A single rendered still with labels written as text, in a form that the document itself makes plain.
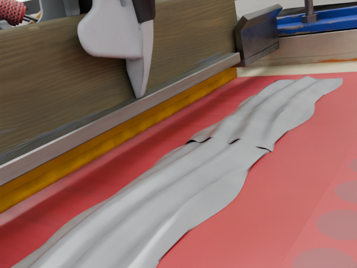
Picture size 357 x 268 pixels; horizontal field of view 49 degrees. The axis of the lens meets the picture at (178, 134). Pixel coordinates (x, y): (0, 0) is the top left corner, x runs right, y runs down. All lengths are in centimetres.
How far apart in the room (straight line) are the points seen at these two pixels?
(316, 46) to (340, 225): 34
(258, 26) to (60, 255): 34
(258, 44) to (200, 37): 10
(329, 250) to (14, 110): 17
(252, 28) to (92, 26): 23
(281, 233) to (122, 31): 16
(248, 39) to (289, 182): 24
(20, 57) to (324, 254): 18
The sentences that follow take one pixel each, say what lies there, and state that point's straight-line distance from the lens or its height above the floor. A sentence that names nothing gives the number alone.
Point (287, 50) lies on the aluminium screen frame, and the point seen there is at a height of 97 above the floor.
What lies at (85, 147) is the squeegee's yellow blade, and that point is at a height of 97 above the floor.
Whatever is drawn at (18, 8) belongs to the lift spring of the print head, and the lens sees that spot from 94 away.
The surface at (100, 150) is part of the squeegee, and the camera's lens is 29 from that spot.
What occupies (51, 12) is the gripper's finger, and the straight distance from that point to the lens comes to 31.
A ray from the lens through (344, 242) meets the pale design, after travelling 17.
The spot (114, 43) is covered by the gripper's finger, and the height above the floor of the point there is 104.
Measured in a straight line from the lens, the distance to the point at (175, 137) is 31.
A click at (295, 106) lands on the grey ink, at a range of 32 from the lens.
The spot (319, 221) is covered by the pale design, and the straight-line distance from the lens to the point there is 19.
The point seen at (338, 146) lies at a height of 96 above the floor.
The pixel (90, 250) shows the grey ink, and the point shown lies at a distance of 18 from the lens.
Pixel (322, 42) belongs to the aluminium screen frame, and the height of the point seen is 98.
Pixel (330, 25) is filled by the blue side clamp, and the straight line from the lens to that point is 49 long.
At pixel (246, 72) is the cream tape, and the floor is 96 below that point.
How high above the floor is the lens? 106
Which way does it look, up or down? 19 degrees down
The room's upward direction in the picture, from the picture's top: 12 degrees counter-clockwise
